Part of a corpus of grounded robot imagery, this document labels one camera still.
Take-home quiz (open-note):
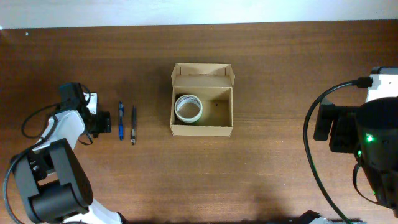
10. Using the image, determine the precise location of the white masking tape roll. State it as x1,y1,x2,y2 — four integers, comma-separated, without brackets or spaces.
174,95,203,123

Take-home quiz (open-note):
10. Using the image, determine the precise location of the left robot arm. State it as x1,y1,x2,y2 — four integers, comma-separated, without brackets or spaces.
3,83,126,223

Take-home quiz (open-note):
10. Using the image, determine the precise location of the blue pen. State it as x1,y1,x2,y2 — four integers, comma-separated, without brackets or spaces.
118,101,124,141

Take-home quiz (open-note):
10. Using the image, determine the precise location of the open cardboard box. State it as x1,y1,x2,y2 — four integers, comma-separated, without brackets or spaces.
170,63,235,137

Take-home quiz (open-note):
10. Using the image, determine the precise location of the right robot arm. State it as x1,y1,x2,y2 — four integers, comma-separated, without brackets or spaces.
303,67,397,221

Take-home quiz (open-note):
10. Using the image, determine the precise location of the black pen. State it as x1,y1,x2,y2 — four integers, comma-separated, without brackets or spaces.
131,106,136,146

